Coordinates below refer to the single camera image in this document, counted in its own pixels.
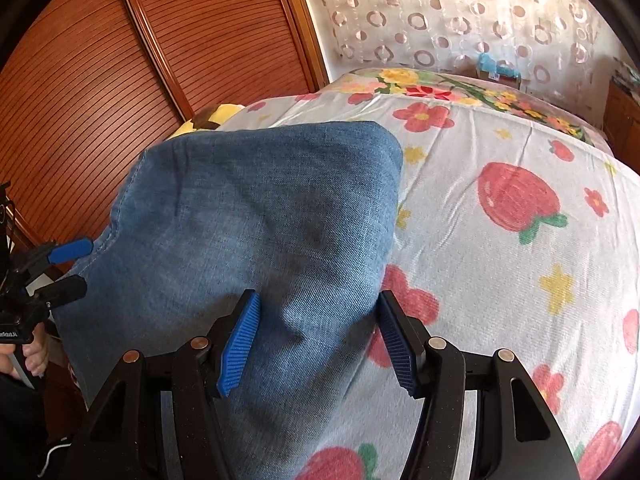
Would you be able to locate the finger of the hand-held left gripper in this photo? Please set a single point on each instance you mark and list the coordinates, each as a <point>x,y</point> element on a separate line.
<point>62,290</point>
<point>70,251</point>

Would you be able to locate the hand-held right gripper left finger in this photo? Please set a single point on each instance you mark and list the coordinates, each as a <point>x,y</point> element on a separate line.
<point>240,345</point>

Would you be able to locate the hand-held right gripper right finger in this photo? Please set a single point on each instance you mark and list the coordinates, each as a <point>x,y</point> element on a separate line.
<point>397,345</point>

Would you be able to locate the blue denim pants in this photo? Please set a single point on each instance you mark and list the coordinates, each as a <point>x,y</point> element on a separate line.
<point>250,220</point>

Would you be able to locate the person's left hand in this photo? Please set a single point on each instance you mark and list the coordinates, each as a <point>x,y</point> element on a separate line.
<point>37,357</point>

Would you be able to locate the white strawberry print sheet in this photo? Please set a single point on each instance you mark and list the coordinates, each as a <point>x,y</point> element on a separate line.
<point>475,270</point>

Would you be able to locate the wooden slatted wardrobe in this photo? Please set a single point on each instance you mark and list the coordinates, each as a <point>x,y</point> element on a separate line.
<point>125,70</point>

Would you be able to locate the yellow pillow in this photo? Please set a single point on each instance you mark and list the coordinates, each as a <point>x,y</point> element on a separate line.
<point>220,112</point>

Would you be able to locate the floral blanket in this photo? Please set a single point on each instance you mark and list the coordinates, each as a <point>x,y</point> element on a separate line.
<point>480,92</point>

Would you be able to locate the wooden side cabinet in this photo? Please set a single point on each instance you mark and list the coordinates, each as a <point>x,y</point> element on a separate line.
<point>622,110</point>

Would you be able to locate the sheer circle pattern curtain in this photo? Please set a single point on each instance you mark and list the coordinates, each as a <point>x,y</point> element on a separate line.
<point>450,10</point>

